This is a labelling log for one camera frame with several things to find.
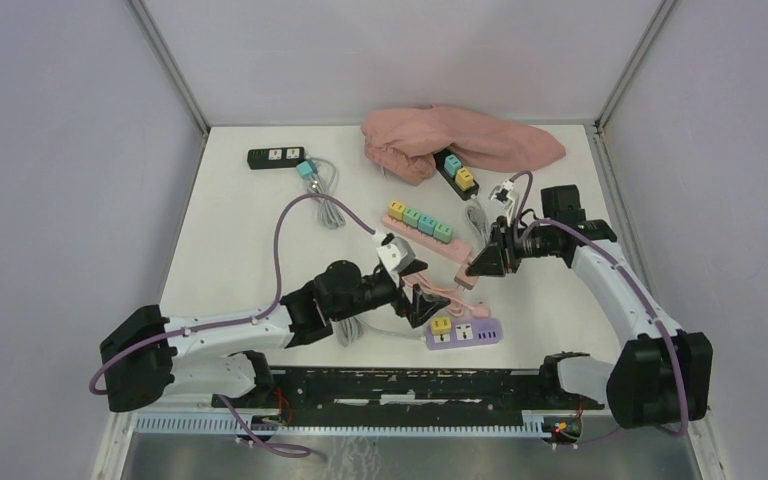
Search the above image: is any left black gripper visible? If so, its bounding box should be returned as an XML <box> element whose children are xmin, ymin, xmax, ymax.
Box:
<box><xmin>331</xmin><ymin>259</ymin><xmax>450</xmax><ymax>327</ymax></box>

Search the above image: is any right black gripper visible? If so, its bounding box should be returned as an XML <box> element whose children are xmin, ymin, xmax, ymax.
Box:
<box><xmin>466</xmin><ymin>215</ymin><xmax>556</xmax><ymax>277</ymax></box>

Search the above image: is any yellow adapter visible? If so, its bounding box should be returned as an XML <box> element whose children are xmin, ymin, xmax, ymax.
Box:
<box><xmin>387</xmin><ymin>201</ymin><xmax>406</xmax><ymax>221</ymax></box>
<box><xmin>454</xmin><ymin>167</ymin><xmax>475</xmax><ymax>191</ymax></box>
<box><xmin>429</xmin><ymin>316</ymin><xmax>453</xmax><ymax>335</ymax></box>

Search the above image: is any purple power strip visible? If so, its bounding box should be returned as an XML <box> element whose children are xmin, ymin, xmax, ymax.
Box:
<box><xmin>424</xmin><ymin>317</ymin><xmax>503</xmax><ymax>351</ymax></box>

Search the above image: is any teal plug adapter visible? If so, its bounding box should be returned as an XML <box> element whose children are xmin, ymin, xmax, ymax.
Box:
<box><xmin>296</xmin><ymin>160</ymin><xmax>318</xmax><ymax>181</ymax></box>

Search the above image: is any black power strip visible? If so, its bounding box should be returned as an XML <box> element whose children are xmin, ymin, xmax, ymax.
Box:
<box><xmin>246</xmin><ymin>146</ymin><xmax>306</xmax><ymax>170</ymax></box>
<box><xmin>433</xmin><ymin>149</ymin><xmax>480</xmax><ymax>201</ymax></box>

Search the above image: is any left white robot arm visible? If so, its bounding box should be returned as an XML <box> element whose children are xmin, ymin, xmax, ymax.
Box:
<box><xmin>91</xmin><ymin>260</ymin><xmax>451</xmax><ymax>413</ymax></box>

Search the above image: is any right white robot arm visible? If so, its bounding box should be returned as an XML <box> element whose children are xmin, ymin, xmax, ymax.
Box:
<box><xmin>466</xmin><ymin>185</ymin><xmax>713</xmax><ymax>436</ymax></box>

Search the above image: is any pink power strip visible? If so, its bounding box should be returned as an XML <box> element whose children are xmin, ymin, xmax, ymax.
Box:
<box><xmin>381</xmin><ymin>214</ymin><xmax>472</xmax><ymax>264</ymax></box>

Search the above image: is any green adapter on pink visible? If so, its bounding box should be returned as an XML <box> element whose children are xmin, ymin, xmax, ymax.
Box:
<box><xmin>402</xmin><ymin>207</ymin><xmax>422</xmax><ymax>229</ymax></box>
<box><xmin>433</xmin><ymin>222</ymin><xmax>453</xmax><ymax>244</ymax></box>

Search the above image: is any teal adapter on pink strip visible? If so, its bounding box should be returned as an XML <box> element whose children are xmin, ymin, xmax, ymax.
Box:
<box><xmin>417</xmin><ymin>215</ymin><xmax>437</xmax><ymax>237</ymax></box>

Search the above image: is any yellow adapter on pink strip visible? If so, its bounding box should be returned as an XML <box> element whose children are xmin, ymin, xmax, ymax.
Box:
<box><xmin>387</xmin><ymin>201</ymin><xmax>406</xmax><ymax>221</ymax></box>

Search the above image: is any teal adapter on back strip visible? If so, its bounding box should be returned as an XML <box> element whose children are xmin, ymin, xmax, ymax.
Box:
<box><xmin>443</xmin><ymin>154</ymin><xmax>463</xmax><ymax>178</ymax></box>

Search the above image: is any black power strip under cloth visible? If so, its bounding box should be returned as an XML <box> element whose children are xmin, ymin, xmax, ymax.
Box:
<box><xmin>433</xmin><ymin>149</ymin><xmax>480</xmax><ymax>201</ymax></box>

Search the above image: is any pink cloth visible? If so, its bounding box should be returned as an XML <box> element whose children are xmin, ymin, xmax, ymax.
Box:
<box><xmin>360</xmin><ymin>105</ymin><xmax>566</xmax><ymax>186</ymax></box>

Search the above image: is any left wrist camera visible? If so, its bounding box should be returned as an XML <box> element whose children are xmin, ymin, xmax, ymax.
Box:
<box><xmin>376</xmin><ymin>237</ymin><xmax>416</xmax><ymax>284</ymax></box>

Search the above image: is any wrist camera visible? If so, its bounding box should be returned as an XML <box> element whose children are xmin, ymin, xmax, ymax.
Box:
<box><xmin>376</xmin><ymin>237</ymin><xmax>416</xmax><ymax>284</ymax></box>
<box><xmin>488</xmin><ymin>180</ymin><xmax>520</xmax><ymax>214</ymax></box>

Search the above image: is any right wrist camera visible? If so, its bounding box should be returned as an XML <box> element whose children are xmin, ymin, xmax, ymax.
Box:
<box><xmin>488</xmin><ymin>180</ymin><xmax>520</xmax><ymax>214</ymax></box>

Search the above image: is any grey cable bundle centre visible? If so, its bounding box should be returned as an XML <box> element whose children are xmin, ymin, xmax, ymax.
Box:
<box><xmin>334</xmin><ymin>201</ymin><xmax>498</xmax><ymax>349</ymax></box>

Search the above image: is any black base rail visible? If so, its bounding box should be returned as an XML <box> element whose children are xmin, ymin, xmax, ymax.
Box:
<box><xmin>229</xmin><ymin>366</ymin><xmax>604</xmax><ymax>437</ymax></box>

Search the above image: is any grey cable of left strip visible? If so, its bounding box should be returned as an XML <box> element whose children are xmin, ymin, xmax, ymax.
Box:
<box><xmin>304</xmin><ymin>157</ymin><xmax>347</xmax><ymax>231</ymax></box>

